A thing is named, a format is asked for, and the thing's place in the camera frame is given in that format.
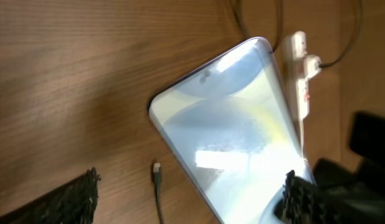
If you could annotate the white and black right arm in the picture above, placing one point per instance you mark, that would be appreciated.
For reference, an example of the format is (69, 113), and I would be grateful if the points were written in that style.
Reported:
(367, 139)

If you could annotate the blue Galaxy smartphone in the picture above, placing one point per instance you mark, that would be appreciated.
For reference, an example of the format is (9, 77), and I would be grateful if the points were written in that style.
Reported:
(229, 126)

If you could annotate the white charger plug adapter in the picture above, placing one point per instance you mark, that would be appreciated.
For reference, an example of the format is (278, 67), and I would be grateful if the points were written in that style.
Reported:
(311, 66)

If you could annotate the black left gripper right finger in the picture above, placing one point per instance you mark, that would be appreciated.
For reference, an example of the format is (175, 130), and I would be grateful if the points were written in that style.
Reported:
(304, 202)

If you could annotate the white power strip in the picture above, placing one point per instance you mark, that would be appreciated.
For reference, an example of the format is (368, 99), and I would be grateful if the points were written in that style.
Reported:
(294, 53)

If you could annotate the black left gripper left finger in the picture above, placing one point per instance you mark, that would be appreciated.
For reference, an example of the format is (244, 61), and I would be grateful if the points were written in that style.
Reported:
(72, 203)

